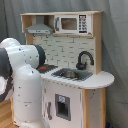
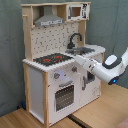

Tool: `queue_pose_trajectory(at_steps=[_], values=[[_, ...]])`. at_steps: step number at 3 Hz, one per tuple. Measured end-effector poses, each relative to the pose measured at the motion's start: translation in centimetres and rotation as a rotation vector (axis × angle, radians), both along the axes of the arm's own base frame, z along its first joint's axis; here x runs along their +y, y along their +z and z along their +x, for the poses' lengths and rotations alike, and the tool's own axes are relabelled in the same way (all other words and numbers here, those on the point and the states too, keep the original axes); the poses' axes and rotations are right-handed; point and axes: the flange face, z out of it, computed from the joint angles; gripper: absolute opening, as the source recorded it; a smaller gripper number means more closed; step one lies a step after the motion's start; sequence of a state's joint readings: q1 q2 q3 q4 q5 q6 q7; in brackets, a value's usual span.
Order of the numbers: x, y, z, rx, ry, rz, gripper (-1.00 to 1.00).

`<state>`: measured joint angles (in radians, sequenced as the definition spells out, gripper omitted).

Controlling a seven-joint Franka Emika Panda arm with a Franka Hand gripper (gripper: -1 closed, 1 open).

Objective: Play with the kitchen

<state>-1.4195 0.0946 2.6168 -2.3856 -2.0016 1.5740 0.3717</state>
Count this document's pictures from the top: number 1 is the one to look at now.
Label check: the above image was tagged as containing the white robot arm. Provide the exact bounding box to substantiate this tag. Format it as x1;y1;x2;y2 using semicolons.
0;38;49;128

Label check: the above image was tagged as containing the wooden toy kitchen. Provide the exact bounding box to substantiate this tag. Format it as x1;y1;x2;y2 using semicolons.
21;11;114;128

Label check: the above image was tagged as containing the black toy faucet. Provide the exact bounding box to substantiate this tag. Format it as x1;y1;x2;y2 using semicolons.
76;51;94;70

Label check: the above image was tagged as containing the black toy stovetop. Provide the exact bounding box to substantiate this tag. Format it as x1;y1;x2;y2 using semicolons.
38;64;56;73

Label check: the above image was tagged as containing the grey toy sink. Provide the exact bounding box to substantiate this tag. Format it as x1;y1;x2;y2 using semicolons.
52;68;93;81

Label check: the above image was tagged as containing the grey ice dispenser panel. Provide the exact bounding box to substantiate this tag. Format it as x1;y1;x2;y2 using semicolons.
55;94;71;121

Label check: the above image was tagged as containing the toy microwave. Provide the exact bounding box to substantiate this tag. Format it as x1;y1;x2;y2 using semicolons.
55;14;92;34

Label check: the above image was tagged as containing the grey range hood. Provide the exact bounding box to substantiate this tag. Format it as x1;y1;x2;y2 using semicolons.
25;15;53;35

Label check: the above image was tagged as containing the grey backdrop curtain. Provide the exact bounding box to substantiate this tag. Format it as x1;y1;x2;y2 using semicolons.
0;0;128;128

